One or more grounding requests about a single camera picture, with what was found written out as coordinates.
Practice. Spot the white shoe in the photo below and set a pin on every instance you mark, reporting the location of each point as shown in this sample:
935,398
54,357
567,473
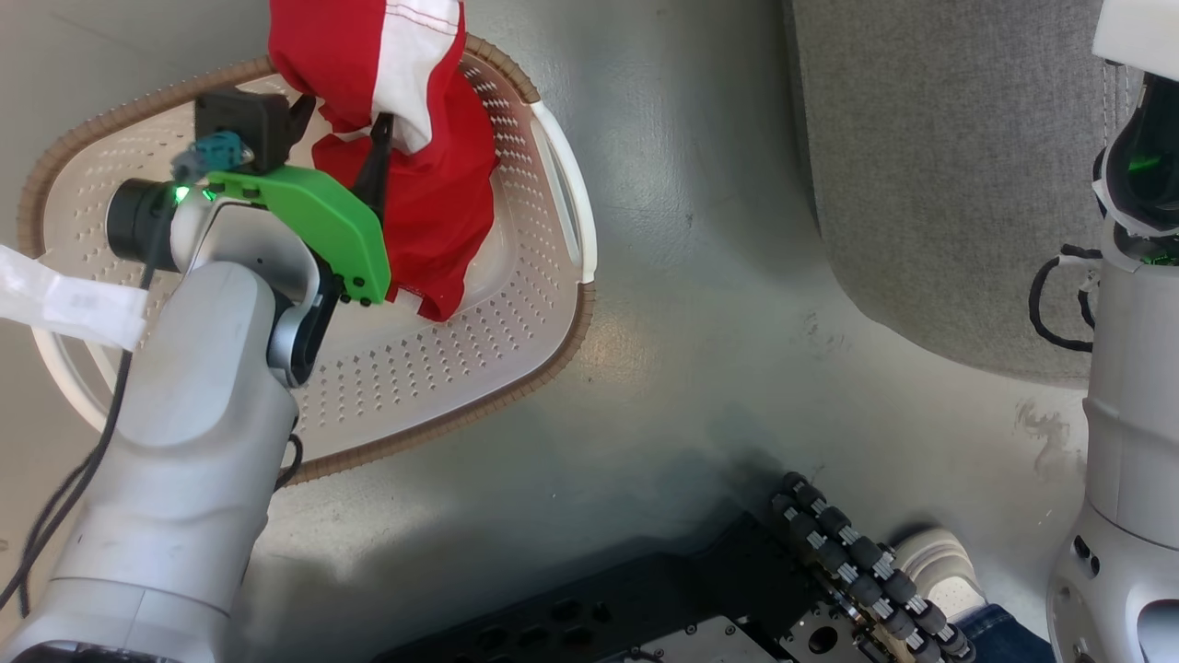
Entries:
944,562

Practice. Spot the grey fabric sofa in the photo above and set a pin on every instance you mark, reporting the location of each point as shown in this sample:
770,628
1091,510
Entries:
939,166

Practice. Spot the red and white garment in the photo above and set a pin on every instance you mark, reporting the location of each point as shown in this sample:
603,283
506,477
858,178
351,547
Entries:
433,203

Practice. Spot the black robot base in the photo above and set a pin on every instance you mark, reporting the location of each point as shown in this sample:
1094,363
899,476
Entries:
645,599

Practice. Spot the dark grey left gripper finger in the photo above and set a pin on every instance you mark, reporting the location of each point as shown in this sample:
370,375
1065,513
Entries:
376,170

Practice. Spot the black roller omni wheel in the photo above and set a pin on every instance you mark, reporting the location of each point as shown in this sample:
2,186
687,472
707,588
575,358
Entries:
857,562

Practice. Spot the white laundry basket brown rim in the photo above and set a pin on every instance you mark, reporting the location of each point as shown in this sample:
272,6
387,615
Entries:
442,368

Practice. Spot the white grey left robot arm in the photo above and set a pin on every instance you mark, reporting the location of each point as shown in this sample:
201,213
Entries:
184,442

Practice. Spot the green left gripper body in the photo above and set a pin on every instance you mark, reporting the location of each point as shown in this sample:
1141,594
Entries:
322,221

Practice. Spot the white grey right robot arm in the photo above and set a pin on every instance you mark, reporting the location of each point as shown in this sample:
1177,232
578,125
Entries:
1133,479

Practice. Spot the blue jeans leg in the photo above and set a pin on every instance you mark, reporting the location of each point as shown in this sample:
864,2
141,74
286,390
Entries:
1004,637

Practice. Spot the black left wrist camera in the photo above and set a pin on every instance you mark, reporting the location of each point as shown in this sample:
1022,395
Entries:
244,124

